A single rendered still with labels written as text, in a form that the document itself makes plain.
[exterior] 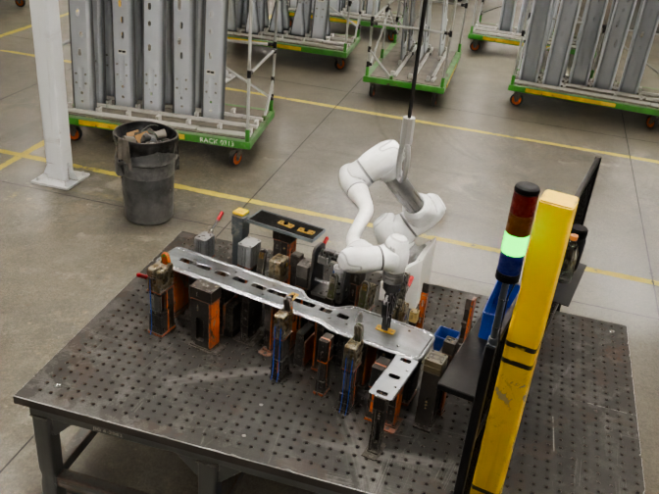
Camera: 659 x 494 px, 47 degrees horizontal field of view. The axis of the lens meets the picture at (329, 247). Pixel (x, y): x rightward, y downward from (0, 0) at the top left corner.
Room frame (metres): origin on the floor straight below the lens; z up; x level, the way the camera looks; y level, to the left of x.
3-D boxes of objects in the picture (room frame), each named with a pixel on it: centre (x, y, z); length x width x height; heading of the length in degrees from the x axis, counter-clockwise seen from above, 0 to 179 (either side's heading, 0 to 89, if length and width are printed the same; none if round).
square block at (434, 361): (2.48, -0.47, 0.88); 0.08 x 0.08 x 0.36; 65
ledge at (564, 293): (2.56, -0.89, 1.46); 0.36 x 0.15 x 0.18; 155
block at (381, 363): (2.52, -0.26, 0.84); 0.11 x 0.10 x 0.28; 155
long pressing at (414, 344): (2.91, 0.17, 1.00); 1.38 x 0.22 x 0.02; 65
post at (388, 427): (2.47, -0.33, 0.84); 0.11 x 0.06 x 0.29; 155
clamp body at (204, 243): (3.31, 0.62, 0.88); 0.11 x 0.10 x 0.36; 155
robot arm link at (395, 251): (2.71, -0.26, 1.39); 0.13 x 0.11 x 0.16; 111
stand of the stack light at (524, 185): (1.91, -0.52, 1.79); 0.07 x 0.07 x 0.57
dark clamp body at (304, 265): (3.10, 0.10, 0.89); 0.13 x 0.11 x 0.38; 155
